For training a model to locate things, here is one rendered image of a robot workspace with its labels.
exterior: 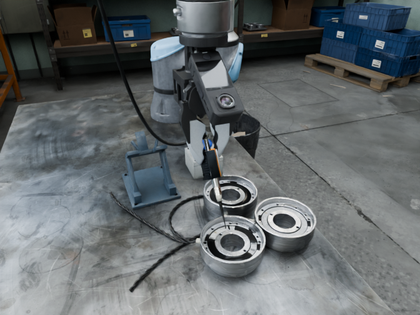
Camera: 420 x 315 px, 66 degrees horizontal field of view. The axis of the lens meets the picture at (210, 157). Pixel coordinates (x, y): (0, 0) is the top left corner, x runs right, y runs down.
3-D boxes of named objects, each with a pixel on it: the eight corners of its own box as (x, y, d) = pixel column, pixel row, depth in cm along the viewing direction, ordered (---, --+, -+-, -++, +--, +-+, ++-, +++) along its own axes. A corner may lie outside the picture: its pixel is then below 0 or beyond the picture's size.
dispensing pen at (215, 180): (222, 230, 53) (199, 130, 53) (214, 227, 57) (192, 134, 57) (234, 226, 54) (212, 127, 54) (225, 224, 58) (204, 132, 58)
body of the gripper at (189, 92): (213, 97, 58) (214, 25, 52) (234, 115, 51) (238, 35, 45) (172, 103, 56) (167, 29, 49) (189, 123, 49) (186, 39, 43)
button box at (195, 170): (223, 174, 75) (224, 155, 72) (194, 179, 73) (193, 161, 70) (211, 156, 81) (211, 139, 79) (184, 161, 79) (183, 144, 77)
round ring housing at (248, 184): (209, 187, 70) (209, 172, 68) (258, 194, 68) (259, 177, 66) (197, 219, 61) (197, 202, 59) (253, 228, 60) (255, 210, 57)
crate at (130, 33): (147, 34, 402) (145, 14, 391) (152, 40, 371) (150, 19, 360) (104, 36, 389) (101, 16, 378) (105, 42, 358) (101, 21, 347)
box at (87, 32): (104, 43, 356) (98, 5, 336) (56, 47, 338) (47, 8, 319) (99, 37, 387) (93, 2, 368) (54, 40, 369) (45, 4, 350)
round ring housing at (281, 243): (309, 217, 62) (313, 200, 60) (315, 259, 53) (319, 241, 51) (254, 210, 64) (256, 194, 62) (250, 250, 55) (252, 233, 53)
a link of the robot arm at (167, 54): (157, 77, 105) (153, 33, 98) (198, 78, 104) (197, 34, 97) (149, 90, 95) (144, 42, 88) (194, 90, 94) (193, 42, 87)
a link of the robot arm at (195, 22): (240, 0, 43) (181, 3, 40) (239, 37, 45) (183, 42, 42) (217, -4, 49) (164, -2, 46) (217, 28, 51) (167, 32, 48)
